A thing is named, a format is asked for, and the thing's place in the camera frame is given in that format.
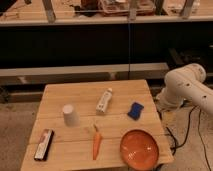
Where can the clear plastic container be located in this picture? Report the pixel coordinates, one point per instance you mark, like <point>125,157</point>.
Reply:
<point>122,7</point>

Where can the orange carrot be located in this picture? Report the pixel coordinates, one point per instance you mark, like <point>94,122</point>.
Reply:
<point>96,142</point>

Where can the white paper cup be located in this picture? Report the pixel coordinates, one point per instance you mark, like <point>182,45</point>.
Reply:
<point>70,116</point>

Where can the long metal shelf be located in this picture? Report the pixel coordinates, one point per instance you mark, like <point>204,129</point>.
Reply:
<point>87,12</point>

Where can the blue sponge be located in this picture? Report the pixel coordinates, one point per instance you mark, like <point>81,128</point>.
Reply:
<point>135,110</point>

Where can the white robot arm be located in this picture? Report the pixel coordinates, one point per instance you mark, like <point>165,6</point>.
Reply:
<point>186,83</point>

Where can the white plastic bottle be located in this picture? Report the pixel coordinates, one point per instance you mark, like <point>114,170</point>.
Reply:
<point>104,101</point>

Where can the wooden table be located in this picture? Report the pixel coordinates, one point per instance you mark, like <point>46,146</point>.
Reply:
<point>80,125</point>

